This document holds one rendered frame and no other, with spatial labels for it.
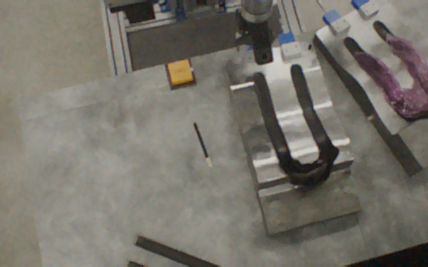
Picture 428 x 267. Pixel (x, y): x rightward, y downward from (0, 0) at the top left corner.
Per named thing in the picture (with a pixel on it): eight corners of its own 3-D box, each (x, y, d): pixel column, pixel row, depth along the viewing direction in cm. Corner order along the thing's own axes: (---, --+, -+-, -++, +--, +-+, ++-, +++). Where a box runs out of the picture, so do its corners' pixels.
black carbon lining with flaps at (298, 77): (249, 77, 151) (250, 62, 142) (303, 64, 152) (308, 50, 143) (282, 194, 142) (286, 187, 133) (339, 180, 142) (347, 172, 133)
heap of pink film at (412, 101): (348, 57, 153) (353, 45, 146) (395, 29, 156) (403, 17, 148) (400, 130, 147) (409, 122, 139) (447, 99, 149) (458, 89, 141)
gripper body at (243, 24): (261, 13, 141) (265, -10, 129) (271, 42, 139) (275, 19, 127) (233, 20, 141) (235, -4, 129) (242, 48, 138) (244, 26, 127)
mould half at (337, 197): (222, 72, 159) (222, 52, 147) (306, 52, 160) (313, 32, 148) (267, 236, 145) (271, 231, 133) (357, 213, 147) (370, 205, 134)
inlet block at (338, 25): (309, 8, 162) (312, -2, 156) (322, 0, 162) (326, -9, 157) (334, 40, 158) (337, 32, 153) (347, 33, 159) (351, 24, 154)
